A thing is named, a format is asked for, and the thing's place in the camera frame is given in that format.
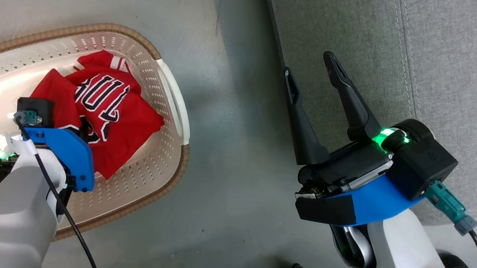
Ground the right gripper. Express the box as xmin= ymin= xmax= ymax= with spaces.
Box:
xmin=265 ymin=45 xmax=443 ymax=215

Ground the red jersey with black lettering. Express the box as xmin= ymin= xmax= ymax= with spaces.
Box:
xmin=19 ymin=40 xmax=175 ymax=187

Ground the grey fabric sofa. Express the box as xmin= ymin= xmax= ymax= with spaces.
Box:
xmin=226 ymin=0 xmax=477 ymax=234

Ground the beige perforated laundry basket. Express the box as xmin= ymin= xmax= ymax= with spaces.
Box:
xmin=0 ymin=7 xmax=208 ymax=268

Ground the teal plug right camera cable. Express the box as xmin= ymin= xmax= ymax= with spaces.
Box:
xmin=414 ymin=179 xmax=477 ymax=268

